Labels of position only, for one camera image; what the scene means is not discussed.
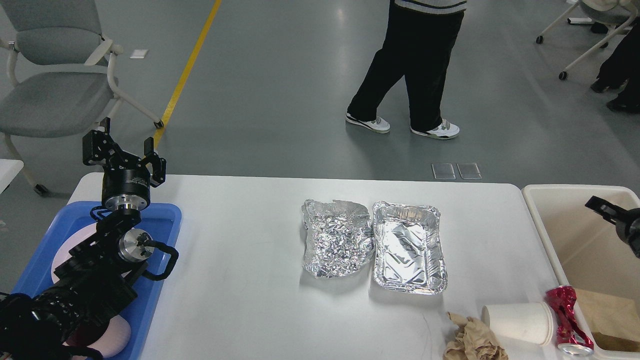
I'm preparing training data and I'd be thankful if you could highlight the aluminium foil sheet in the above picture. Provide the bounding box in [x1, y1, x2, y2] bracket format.
[301, 199, 375, 279]

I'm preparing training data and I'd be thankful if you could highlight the clear floor plate left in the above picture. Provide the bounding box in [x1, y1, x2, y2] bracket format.
[431, 162, 457, 181]

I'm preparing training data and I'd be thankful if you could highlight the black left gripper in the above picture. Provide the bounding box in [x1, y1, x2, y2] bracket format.
[82, 117, 167, 211]

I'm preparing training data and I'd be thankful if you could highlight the person in black trousers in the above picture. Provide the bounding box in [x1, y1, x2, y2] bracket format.
[345, 0, 467, 141]

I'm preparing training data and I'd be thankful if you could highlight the clear floor plate right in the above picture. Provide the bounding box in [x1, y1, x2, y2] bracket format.
[456, 162, 483, 180]

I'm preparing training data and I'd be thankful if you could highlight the blue plastic tray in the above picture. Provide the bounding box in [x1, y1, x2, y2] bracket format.
[12, 201, 182, 360]

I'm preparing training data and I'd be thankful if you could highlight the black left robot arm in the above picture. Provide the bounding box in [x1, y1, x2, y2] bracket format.
[0, 117, 179, 360]

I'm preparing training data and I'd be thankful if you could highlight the red crushed can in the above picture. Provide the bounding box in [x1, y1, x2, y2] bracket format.
[545, 285, 594, 357]

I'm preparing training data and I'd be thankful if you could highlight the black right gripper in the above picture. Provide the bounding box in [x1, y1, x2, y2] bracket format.
[585, 195, 640, 259]

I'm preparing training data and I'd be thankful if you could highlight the grey office chair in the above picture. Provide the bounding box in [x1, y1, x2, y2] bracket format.
[0, 0, 165, 196]

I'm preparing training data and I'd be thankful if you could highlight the white chair on right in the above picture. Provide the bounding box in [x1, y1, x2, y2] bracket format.
[535, 0, 640, 81]

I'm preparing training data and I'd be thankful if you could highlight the clear floor plate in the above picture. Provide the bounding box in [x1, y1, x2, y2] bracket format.
[431, 162, 457, 181]
[456, 162, 483, 180]

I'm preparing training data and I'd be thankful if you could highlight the beige plastic bin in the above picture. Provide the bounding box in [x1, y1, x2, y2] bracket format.
[521, 184, 640, 360]

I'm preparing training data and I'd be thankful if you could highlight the pink mug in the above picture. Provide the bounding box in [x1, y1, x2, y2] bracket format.
[64, 316, 131, 358]

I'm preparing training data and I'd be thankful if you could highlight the aluminium foil tray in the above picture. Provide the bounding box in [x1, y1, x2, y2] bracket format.
[372, 201, 448, 296]

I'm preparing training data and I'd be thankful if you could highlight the pink plate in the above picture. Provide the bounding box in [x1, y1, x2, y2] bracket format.
[50, 223, 98, 284]

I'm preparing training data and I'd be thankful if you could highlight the crumpled brown paper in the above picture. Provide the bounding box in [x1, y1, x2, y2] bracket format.
[442, 312, 509, 360]

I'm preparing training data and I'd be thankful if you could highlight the white side table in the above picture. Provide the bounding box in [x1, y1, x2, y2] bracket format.
[0, 158, 25, 194]

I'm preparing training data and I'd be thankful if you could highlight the brown paper bag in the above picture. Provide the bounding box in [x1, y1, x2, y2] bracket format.
[574, 288, 640, 353]

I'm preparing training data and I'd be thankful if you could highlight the white paper cup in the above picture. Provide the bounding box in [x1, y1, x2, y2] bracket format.
[481, 301, 556, 346]

